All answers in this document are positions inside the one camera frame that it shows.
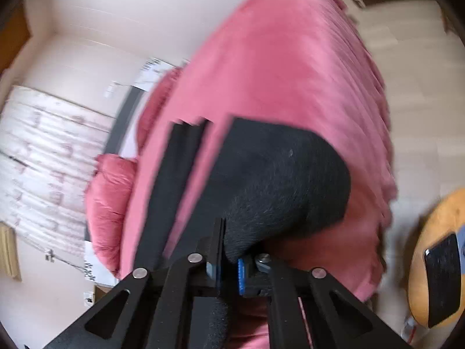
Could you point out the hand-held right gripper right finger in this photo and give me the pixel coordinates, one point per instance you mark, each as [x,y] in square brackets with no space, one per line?
[241,275]

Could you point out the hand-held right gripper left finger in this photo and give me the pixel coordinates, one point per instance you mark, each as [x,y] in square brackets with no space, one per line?
[212,273]

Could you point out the dark grey garment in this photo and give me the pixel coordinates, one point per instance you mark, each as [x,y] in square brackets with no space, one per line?
[283,174]

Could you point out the white printed label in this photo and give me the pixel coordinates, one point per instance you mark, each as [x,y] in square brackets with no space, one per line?
[90,265]
[154,69]

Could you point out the pink ruffled pillow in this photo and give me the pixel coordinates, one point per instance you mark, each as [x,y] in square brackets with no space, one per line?
[109,203]

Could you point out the pink velvet pillow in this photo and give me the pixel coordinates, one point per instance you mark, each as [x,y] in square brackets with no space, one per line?
[158,109]

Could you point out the grey headboard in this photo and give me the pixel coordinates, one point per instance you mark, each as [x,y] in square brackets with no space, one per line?
[121,123]

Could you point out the round wooden table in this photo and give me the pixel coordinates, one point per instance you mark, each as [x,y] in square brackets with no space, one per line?
[421,261]

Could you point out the white patterned curtain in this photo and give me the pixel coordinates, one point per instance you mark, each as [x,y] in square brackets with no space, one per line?
[47,160]

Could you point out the black phone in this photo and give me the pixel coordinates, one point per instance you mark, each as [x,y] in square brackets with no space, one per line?
[443,280]

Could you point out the pink bed blanket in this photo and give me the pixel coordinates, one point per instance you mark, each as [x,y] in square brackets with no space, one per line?
[276,61]

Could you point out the light wooden frame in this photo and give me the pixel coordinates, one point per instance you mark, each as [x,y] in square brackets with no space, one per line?
[7,251]

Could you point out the wooden door frame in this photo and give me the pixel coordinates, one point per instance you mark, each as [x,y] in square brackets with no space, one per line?
[12,40]

